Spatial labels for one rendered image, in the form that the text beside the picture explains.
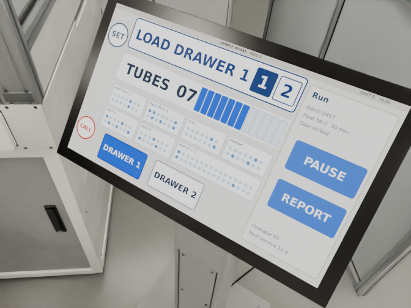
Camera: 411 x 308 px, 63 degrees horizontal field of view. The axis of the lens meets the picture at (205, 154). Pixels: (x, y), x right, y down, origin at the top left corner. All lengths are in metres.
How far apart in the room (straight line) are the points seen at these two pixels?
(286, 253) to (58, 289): 1.24
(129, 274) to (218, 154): 1.13
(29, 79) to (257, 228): 0.55
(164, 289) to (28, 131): 0.88
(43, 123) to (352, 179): 0.67
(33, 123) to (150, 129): 0.38
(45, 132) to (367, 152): 0.70
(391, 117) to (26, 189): 0.94
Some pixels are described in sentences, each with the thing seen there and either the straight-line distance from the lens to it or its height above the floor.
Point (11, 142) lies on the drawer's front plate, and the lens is 0.91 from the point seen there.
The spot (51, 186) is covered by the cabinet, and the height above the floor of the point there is 0.64.
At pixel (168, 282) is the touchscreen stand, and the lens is 1.51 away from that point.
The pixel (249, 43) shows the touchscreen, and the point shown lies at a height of 1.19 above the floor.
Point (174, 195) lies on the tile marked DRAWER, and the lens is 0.54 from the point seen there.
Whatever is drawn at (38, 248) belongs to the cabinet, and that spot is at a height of 0.28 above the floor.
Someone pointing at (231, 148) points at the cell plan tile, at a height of 1.07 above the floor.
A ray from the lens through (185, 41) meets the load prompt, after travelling 0.55.
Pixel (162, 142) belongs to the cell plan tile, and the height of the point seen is 1.04.
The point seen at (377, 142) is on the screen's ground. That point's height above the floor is 1.14.
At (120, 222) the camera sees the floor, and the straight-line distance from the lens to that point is 1.70.
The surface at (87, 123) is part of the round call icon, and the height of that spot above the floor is 1.02.
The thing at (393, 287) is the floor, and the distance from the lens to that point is 1.80.
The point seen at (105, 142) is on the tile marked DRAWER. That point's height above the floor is 1.01.
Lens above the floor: 1.43
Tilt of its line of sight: 47 degrees down
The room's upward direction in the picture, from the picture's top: 5 degrees clockwise
